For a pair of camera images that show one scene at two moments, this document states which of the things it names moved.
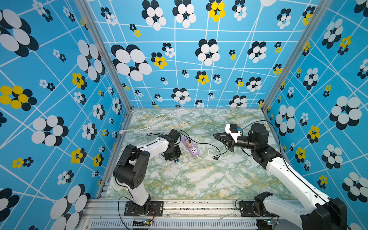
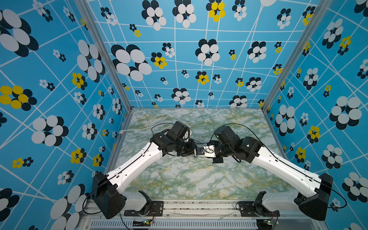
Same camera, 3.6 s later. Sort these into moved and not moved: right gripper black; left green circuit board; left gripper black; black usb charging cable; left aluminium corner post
Moved: right gripper black; left gripper black; black usb charging cable
Not moved: left aluminium corner post; left green circuit board
